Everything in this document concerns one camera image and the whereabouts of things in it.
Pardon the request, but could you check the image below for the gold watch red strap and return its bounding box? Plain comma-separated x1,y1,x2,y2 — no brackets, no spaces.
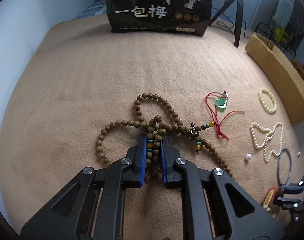
261,186,283,217

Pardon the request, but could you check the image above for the white pearl necklace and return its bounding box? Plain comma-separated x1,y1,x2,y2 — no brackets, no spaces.
249,121,284,163

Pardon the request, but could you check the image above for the brown wooden bead necklace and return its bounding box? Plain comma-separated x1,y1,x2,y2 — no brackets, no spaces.
95,93,234,181

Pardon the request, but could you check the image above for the green jade pendant red cord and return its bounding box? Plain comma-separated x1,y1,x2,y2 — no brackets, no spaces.
204,90,246,141

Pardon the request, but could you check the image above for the blue bangle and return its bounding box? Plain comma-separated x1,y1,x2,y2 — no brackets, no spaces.
276,148,292,186

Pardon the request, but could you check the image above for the tan blanket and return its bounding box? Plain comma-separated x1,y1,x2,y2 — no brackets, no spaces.
0,15,304,231

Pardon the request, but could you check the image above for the cardboard box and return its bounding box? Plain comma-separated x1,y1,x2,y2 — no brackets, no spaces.
245,33,304,126

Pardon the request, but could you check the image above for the black metal rack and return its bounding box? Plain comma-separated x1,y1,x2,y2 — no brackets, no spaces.
254,22,273,40

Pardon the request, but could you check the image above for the blue checkered bedsheet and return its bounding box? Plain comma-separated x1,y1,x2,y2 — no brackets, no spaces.
75,0,107,20

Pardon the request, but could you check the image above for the black printed bag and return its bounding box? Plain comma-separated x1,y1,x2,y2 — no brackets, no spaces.
106,0,211,36

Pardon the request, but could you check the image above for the black tripod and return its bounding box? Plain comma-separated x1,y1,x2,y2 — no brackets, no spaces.
208,0,246,49

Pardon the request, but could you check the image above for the cream bead bracelet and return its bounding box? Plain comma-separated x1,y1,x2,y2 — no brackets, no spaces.
258,87,278,114

